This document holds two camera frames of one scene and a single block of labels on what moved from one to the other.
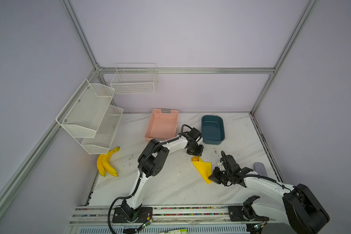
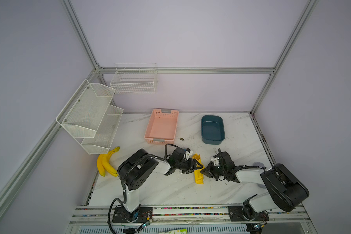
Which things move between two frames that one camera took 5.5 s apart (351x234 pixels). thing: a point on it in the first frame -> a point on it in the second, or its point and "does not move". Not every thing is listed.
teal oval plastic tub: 212,129 does not move
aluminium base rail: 103,214 does not move
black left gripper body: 195,149 -> 185,165
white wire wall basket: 138,78 does not move
